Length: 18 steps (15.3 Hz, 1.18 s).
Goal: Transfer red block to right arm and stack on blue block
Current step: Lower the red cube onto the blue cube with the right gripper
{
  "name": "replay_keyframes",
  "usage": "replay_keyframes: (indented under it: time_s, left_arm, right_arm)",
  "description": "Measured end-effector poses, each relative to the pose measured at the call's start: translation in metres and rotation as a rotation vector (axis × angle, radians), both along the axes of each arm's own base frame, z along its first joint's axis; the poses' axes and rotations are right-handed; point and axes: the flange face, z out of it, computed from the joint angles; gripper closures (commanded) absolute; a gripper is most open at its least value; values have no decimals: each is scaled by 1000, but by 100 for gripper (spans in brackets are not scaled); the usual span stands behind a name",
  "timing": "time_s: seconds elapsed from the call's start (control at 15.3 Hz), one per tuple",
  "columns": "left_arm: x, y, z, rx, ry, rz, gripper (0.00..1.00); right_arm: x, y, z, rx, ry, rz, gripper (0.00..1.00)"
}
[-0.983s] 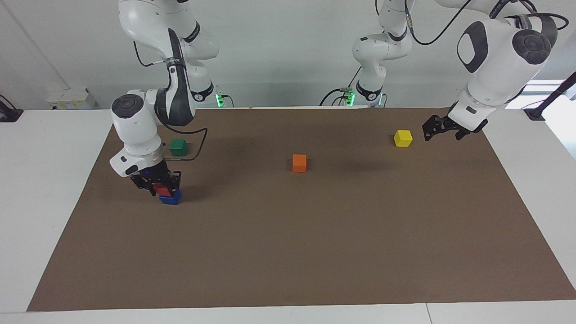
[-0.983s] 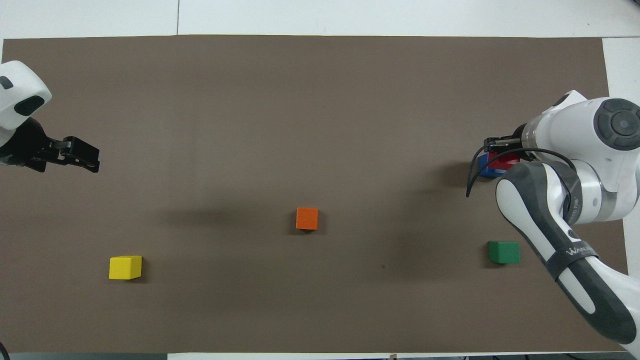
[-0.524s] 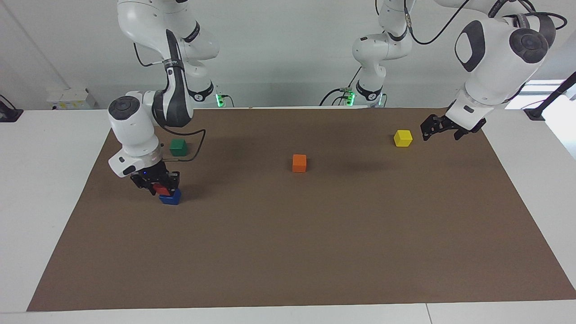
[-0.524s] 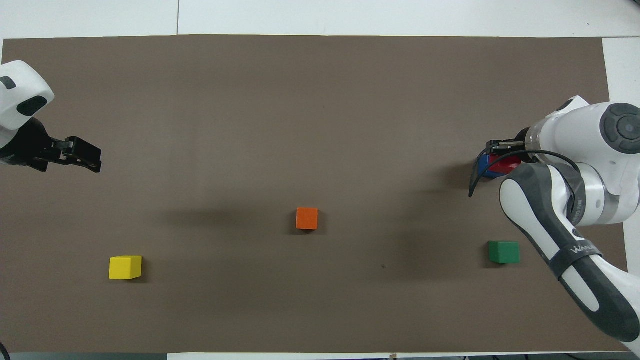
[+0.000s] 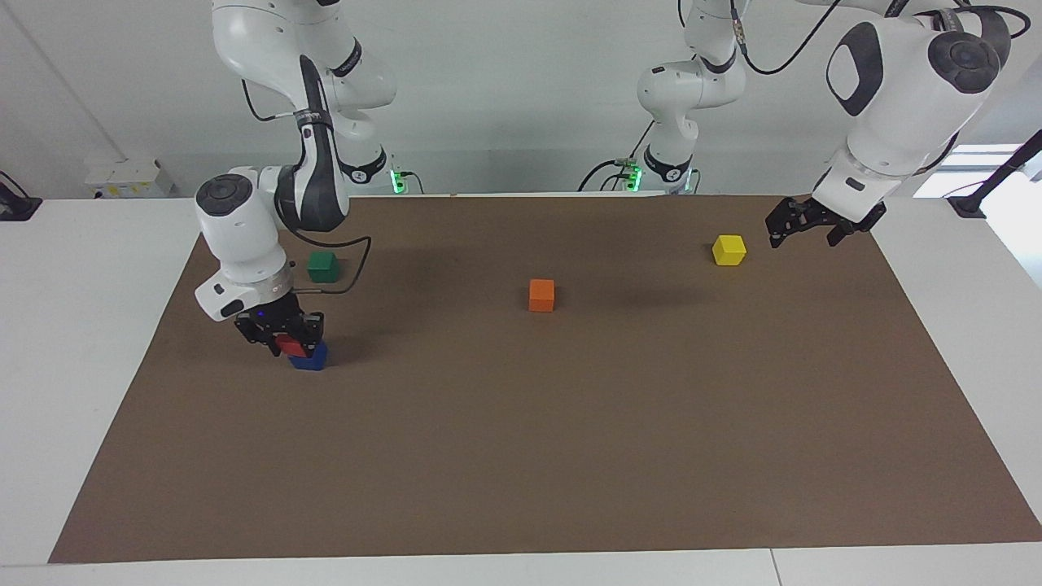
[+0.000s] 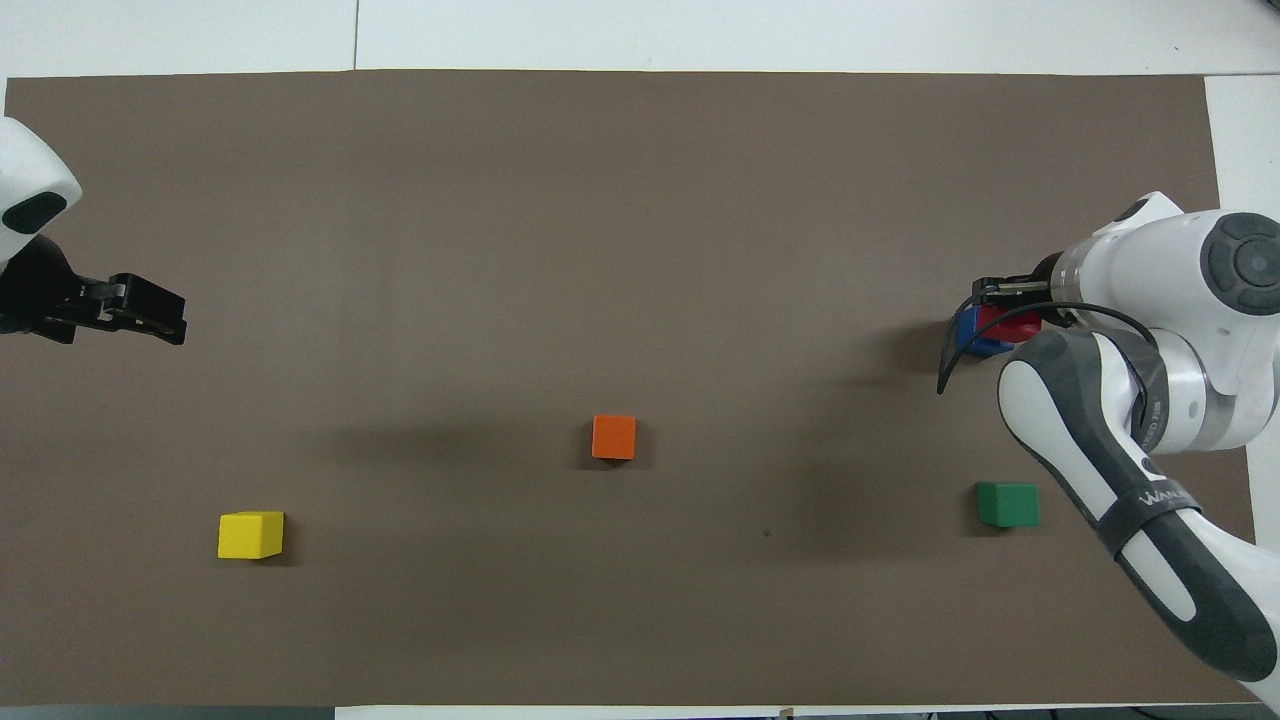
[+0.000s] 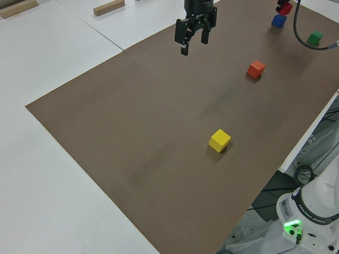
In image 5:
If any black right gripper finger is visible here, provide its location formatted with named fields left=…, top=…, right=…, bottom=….
left=297, top=312, right=325, bottom=357
left=234, top=316, right=282, bottom=357

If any black table clamp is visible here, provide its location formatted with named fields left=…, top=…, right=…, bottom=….
left=0, top=171, right=43, bottom=222

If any brown table mat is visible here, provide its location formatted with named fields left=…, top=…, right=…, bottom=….
left=49, top=194, right=1042, bottom=564

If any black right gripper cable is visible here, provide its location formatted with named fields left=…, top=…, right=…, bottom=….
left=242, top=77, right=373, bottom=295

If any thin black cable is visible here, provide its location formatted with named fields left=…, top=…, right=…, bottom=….
left=729, top=0, right=1031, bottom=77

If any white wall junction box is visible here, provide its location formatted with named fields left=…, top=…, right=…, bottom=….
left=85, top=159, right=174, bottom=199

